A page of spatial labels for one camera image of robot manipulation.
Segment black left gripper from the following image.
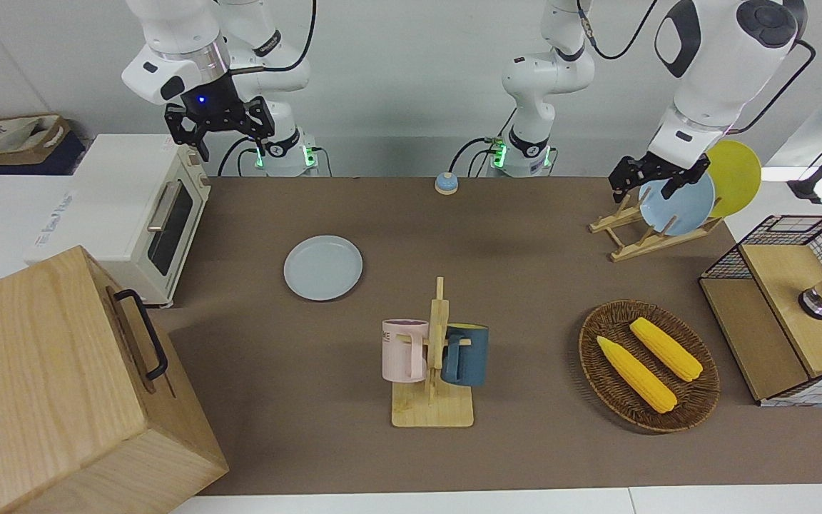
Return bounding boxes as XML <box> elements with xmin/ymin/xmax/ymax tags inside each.
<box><xmin>609</xmin><ymin>151</ymin><xmax>710</xmax><ymax>204</ymax></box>

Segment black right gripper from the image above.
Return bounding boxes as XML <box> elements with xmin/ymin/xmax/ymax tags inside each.
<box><xmin>165</xmin><ymin>71</ymin><xmax>274</xmax><ymax>162</ymax></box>

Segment gray round plate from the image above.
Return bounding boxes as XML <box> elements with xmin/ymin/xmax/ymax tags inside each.
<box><xmin>283</xmin><ymin>235</ymin><xmax>364</xmax><ymax>302</ymax></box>

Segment light blue plate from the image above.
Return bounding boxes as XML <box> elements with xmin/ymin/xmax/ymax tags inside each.
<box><xmin>638</xmin><ymin>170</ymin><xmax>716</xmax><ymax>238</ymax></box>

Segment yellow plate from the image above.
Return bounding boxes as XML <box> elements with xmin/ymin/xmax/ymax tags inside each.
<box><xmin>704</xmin><ymin>140</ymin><xmax>763</xmax><ymax>219</ymax></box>

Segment wooden dish rack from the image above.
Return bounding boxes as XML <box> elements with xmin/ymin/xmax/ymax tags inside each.
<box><xmin>589</xmin><ymin>191</ymin><xmax>724</xmax><ymax>263</ymax></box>

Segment white toaster oven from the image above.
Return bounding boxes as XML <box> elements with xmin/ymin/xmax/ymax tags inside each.
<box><xmin>24</xmin><ymin>133</ymin><xmax>212</xmax><ymax>309</ymax></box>

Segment dark blue bin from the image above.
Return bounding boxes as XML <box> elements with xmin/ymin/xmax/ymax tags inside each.
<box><xmin>0</xmin><ymin>132</ymin><xmax>87</xmax><ymax>193</ymax></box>

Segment brown table mat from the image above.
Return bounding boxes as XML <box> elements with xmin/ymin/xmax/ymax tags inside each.
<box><xmin>161</xmin><ymin>176</ymin><xmax>822</xmax><ymax>497</ymax></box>

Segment yellow corn cob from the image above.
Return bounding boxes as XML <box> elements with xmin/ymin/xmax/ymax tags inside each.
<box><xmin>596</xmin><ymin>335</ymin><xmax>679</xmax><ymax>415</ymax></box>
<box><xmin>629</xmin><ymin>316</ymin><xmax>704</xmax><ymax>383</ymax></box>

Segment brown paper bag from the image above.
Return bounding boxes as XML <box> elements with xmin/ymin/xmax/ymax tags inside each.
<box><xmin>0</xmin><ymin>114</ymin><xmax>71</xmax><ymax>167</ymax></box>

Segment dark wicker basket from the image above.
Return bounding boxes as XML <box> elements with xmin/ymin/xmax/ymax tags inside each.
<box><xmin>579</xmin><ymin>299</ymin><xmax>721</xmax><ymax>434</ymax></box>

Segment dark blue mug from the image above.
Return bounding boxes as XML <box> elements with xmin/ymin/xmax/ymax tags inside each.
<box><xmin>441</xmin><ymin>323</ymin><xmax>490</xmax><ymax>388</ymax></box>

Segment pink mug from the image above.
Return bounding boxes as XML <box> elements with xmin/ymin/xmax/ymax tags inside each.
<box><xmin>381</xmin><ymin>318</ymin><xmax>430</xmax><ymax>383</ymax></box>

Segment large wooden box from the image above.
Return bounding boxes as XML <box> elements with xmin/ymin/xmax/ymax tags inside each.
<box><xmin>0</xmin><ymin>245</ymin><xmax>230</xmax><ymax>514</ymax></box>

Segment black base cable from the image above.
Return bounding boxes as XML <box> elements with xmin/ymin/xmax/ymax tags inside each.
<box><xmin>450</xmin><ymin>136</ymin><xmax>499</xmax><ymax>178</ymax></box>
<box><xmin>217</xmin><ymin>138</ymin><xmax>258</xmax><ymax>178</ymax></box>

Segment silver oven door handle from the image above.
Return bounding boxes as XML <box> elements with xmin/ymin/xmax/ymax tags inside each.
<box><xmin>147</xmin><ymin>180</ymin><xmax>185</xmax><ymax>233</ymax></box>

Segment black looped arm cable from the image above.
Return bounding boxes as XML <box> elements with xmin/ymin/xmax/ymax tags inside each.
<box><xmin>229</xmin><ymin>0</ymin><xmax>317</xmax><ymax>74</ymax></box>

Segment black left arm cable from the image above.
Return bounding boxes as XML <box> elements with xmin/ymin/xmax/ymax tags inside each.
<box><xmin>579</xmin><ymin>0</ymin><xmax>661</xmax><ymax>61</ymax></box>

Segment black wire basket wooden boards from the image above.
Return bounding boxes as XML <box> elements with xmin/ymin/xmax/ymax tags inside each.
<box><xmin>699</xmin><ymin>214</ymin><xmax>822</xmax><ymax>408</ymax></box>

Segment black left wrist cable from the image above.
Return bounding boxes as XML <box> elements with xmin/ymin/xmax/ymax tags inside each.
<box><xmin>729</xmin><ymin>39</ymin><xmax>816</xmax><ymax>136</ymax></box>

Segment black metal box handle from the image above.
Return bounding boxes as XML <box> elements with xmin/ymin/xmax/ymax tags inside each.
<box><xmin>113</xmin><ymin>288</ymin><xmax>169</xmax><ymax>381</ymax></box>

